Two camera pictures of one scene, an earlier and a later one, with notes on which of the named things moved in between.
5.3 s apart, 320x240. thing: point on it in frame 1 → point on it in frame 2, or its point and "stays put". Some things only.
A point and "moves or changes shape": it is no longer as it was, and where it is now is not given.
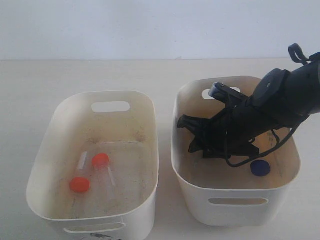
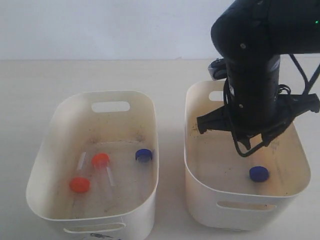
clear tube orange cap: x=104 y=189 stays put
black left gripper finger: x=212 y=153 → x=246 y=142
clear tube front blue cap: x=260 y=168 → x=258 y=173
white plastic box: x=96 y=174 stays put
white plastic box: x=252 y=193 moves or changes shape
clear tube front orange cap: x=81 y=182 stays put
